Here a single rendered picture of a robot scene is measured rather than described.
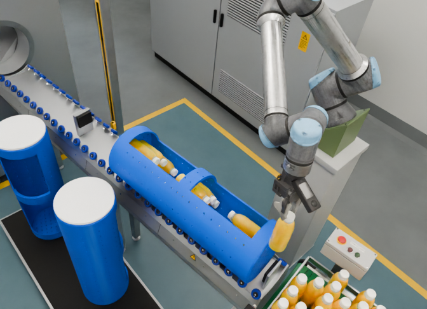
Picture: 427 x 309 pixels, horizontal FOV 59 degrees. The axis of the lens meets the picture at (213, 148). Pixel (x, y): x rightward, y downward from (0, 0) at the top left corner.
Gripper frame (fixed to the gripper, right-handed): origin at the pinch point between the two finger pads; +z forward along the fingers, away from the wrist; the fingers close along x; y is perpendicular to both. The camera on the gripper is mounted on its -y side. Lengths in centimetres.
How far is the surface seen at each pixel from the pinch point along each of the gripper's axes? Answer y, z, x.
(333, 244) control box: -5.8, 30.7, -31.0
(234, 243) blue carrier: 14.3, 22.5, 10.0
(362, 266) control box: -20, 33, -33
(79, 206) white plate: 78, 33, 49
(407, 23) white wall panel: 105, 0, -270
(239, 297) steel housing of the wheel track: 9, 54, 8
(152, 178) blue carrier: 61, 17, 20
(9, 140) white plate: 137, 26, 62
